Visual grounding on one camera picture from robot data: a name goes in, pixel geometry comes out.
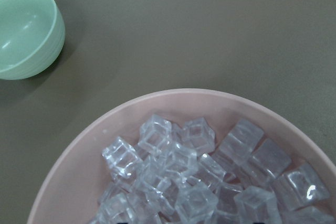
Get mint green bowl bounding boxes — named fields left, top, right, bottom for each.
left=1, top=0, right=65, bottom=80

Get pink bowl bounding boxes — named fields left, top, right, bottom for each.
left=28, top=89, right=335, bottom=223

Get pile of clear ice cubes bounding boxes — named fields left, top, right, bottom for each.
left=91, top=115, right=335, bottom=223

